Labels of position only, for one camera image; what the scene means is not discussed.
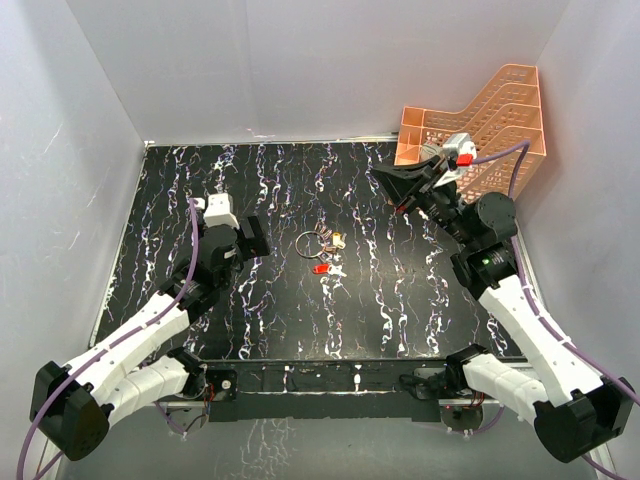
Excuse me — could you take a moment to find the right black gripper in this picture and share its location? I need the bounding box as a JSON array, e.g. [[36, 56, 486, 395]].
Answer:
[[371, 156, 476, 248]]

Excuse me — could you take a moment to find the large silver keyring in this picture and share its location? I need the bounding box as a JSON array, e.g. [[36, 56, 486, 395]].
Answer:
[[294, 230, 326, 260]]

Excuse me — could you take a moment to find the bunch of brass keys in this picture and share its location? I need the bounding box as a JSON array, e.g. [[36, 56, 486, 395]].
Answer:
[[319, 228, 346, 253]]

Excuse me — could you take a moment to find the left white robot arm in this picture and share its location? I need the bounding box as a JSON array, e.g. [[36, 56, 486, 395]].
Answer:
[[29, 216, 270, 461]]

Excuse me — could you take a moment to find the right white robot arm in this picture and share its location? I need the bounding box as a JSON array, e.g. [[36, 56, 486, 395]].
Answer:
[[371, 156, 634, 463]]

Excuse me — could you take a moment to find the orange plastic file organizer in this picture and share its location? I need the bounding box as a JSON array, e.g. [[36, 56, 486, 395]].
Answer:
[[395, 64, 546, 195]]

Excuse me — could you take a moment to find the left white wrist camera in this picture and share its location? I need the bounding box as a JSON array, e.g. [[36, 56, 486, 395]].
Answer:
[[193, 193, 239, 230]]

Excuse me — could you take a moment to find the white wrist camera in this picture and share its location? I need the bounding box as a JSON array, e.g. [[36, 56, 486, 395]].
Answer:
[[193, 193, 239, 230], [420, 133, 477, 188]]

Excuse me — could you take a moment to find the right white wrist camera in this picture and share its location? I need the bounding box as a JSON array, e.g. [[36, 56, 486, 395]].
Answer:
[[420, 133, 477, 188]]

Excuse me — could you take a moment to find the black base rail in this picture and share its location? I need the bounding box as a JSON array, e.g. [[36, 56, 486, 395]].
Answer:
[[199, 359, 497, 429]]

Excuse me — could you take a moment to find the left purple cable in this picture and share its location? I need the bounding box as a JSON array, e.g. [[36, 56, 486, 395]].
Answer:
[[16, 197, 202, 479]]

